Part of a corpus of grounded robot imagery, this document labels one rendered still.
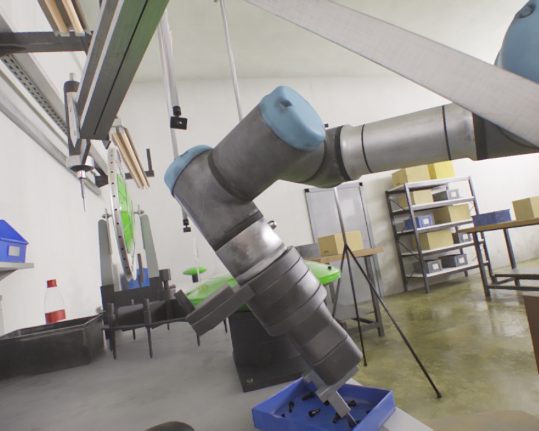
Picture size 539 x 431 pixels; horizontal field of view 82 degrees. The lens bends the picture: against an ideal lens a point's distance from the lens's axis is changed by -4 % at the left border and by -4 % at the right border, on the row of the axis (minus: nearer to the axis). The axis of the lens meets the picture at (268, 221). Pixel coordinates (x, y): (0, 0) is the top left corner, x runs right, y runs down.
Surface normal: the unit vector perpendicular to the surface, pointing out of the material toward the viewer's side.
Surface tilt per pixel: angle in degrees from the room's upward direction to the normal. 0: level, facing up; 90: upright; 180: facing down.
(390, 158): 131
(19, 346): 93
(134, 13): 171
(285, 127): 116
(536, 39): 90
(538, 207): 90
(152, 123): 90
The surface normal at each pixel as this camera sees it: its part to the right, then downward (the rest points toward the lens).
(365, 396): -0.69, 0.04
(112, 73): 0.26, 0.94
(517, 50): -0.89, 0.02
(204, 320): -0.15, 0.11
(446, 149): -0.31, 0.74
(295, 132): -0.04, 0.60
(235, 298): 0.16, -0.12
